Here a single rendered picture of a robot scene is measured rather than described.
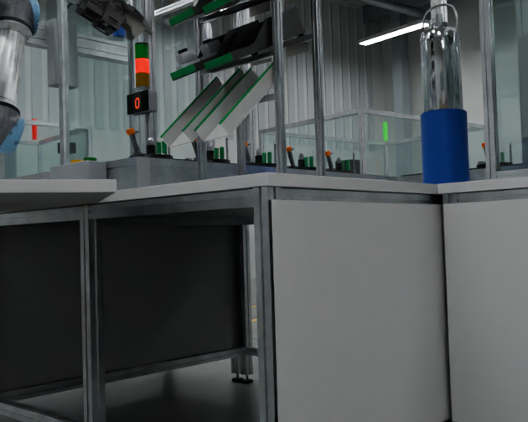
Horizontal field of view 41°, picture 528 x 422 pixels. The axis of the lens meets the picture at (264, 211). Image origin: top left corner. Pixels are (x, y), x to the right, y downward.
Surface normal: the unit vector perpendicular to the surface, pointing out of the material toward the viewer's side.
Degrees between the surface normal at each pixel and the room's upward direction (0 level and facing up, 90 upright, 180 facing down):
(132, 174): 90
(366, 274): 90
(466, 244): 90
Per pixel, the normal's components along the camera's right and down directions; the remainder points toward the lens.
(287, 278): 0.73, -0.05
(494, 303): -0.69, -0.01
